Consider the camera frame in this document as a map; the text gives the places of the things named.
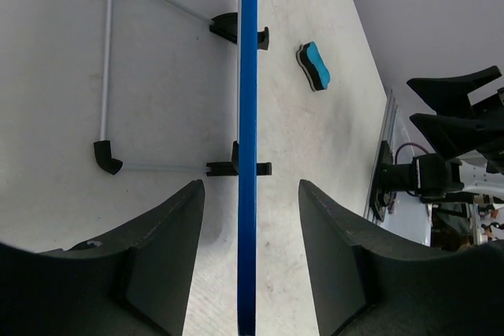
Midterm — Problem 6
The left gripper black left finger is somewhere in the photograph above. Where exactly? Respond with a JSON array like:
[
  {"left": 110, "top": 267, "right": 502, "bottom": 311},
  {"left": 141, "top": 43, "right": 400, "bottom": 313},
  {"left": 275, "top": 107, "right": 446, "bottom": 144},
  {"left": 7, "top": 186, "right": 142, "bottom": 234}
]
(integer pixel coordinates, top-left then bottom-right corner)
[{"left": 1, "top": 180, "right": 205, "bottom": 335}]

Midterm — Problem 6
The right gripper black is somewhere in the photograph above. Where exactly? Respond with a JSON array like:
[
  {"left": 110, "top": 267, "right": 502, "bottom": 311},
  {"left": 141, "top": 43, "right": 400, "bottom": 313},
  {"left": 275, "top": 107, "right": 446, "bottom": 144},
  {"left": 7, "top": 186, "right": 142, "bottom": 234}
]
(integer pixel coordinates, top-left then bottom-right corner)
[{"left": 406, "top": 65, "right": 503, "bottom": 174}]

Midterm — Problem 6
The blue framed whiteboard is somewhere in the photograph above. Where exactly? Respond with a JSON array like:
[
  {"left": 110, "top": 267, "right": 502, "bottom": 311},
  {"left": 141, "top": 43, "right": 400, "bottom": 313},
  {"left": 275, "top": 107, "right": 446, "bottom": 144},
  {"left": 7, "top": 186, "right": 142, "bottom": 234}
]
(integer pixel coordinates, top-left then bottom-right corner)
[{"left": 237, "top": 0, "right": 258, "bottom": 335}]

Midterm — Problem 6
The whiteboard stand black white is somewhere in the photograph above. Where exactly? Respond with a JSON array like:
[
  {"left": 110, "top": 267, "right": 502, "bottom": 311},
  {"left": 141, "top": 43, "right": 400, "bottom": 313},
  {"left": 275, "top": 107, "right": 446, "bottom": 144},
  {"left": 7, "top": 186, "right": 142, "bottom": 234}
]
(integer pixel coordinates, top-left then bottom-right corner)
[{"left": 94, "top": 0, "right": 272, "bottom": 176}]

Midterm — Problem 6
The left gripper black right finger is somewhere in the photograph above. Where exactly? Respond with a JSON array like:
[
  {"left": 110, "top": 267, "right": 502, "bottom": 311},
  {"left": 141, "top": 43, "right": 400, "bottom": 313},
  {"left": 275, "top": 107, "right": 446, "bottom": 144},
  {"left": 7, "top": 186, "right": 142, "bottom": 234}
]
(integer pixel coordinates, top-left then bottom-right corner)
[{"left": 298, "top": 180, "right": 503, "bottom": 335}]

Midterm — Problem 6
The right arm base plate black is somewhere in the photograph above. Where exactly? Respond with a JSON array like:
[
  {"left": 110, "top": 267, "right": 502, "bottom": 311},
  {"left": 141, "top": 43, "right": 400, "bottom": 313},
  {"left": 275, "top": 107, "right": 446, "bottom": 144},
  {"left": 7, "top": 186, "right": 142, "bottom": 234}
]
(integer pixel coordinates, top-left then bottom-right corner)
[{"left": 369, "top": 140, "right": 394, "bottom": 222}]

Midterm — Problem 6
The aluminium mounting rail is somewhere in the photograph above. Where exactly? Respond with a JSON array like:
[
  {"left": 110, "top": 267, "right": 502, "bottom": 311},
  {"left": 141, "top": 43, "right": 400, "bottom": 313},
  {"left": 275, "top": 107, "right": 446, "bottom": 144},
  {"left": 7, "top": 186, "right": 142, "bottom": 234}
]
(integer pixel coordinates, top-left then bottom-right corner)
[{"left": 363, "top": 88, "right": 395, "bottom": 221}]

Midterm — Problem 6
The blue whiteboard eraser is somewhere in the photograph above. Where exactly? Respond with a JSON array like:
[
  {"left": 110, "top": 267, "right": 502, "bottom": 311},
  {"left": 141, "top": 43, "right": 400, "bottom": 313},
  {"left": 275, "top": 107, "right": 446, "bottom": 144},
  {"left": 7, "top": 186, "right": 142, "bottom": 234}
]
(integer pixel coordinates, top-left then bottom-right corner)
[{"left": 296, "top": 41, "right": 331, "bottom": 92}]

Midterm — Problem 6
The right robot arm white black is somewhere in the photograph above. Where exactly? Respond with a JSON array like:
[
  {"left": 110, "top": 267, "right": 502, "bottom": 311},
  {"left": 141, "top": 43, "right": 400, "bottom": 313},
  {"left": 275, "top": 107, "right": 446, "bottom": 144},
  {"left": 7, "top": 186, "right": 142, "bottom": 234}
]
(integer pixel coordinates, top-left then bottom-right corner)
[{"left": 371, "top": 66, "right": 503, "bottom": 206}]

